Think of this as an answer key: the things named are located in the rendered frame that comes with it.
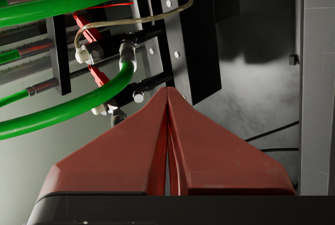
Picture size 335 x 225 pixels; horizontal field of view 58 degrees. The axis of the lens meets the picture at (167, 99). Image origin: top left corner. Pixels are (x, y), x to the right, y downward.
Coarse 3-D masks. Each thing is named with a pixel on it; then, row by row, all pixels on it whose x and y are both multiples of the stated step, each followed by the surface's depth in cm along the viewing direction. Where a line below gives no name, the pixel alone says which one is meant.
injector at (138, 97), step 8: (168, 72) 52; (144, 80) 49; (152, 80) 49; (160, 80) 50; (128, 88) 46; (136, 88) 47; (144, 88) 48; (152, 88) 50; (120, 96) 45; (128, 96) 46; (136, 96) 45; (104, 104) 44; (112, 104) 44; (120, 104) 45; (104, 112) 45
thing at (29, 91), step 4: (28, 88) 56; (32, 88) 57; (20, 92) 55; (24, 92) 56; (28, 92) 56; (32, 92) 56; (8, 96) 54; (12, 96) 54; (16, 96) 55; (20, 96) 55; (24, 96) 56; (28, 96) 57; (0, 100) 53; (4, 100) 54; (8, 100) 54; (12, 100) 54; (16, 100) 55; (0, 104) 53; (4, 104) 54
